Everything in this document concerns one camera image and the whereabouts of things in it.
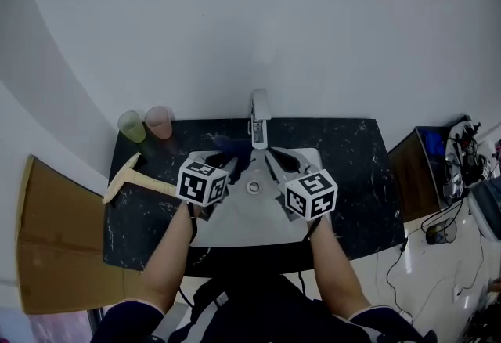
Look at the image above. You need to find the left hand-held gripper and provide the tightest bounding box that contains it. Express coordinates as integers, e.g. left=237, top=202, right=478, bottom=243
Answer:
left=175, top=150, right=241, bottom=222

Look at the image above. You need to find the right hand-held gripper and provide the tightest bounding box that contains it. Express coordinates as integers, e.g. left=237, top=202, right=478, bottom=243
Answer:
left=265, top=146, right=339, bottom=222

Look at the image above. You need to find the dark blue cloth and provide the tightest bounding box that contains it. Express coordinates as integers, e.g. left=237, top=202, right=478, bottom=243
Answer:
left=212, top=133, right=254, bottom=184

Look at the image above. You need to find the chrome faucet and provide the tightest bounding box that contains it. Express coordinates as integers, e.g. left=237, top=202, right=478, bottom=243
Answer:
left=247, top=89, right=272, bottom=150

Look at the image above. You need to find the person's right forearm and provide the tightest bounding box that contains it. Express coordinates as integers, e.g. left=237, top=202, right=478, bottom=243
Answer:
left=308, top=215, right=372, bottom=321

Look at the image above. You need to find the person's left forearm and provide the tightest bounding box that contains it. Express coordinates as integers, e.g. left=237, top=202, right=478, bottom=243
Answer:
left=142, top=200, right=203, bottom=313

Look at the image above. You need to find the white sink basin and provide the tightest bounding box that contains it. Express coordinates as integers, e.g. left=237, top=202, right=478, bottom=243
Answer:
left=186, top=147, right=333, bottom=248

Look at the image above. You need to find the pink translucent cup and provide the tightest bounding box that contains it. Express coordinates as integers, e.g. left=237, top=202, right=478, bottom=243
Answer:
left=144, top=106, right=174, bottom=140

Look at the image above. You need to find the wooden squeegee tool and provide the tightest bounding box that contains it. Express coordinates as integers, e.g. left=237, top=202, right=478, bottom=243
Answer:
left=102, top=152, right=179, bottom=204

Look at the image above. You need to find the green translucent cup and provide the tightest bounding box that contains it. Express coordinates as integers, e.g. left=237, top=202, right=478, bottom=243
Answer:
left=117, top=110, right=150, bottom=146

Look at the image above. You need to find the dark wooden cabinet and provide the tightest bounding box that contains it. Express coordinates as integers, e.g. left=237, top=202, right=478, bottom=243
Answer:
left=387, top=125, right=451, bottom=223

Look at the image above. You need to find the blue fabric item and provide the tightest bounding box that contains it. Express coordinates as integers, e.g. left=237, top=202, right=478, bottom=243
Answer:
left=424, top=130, right=447, bottom=157

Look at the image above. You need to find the person's dark navy clothing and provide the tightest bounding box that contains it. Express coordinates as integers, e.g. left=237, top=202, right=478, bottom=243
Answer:
left=90, top=274, right=438, bottom=343

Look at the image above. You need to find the black mesh wastebasket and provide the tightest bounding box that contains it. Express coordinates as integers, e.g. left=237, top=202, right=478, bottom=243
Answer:
left=425, top=218, right=458, bottom=245

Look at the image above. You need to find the brown cardboard sheet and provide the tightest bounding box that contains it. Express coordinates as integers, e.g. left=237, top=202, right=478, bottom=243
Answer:
left=15, top=155, right=144, bottom=315

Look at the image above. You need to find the white office chair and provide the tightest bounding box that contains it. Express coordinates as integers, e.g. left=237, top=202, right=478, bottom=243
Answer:
left=467, top=176, right=501, bottom=243

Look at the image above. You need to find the left hand-held gripper cable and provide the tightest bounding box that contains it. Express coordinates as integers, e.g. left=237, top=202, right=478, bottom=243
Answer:
left=178, top=202, right=199, bottom=307

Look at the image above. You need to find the hand-held gripper cable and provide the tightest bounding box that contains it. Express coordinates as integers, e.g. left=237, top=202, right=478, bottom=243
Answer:
left=178, top=202, right=199, bottom=307
left=299, top=218, right=322, bottom=295

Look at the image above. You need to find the right hand-held gripper cable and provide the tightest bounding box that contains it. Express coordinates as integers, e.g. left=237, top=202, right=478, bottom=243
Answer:
left=299, top=218, right=322, bottom=295

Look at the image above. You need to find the black floor cable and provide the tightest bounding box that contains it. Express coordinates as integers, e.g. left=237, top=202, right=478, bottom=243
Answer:
left=385, top=237, right=412, bottom=319

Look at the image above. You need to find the pile of cables and devices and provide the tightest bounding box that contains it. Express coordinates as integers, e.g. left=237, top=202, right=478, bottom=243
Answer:
left=444, top=114, right=501, bottom=201

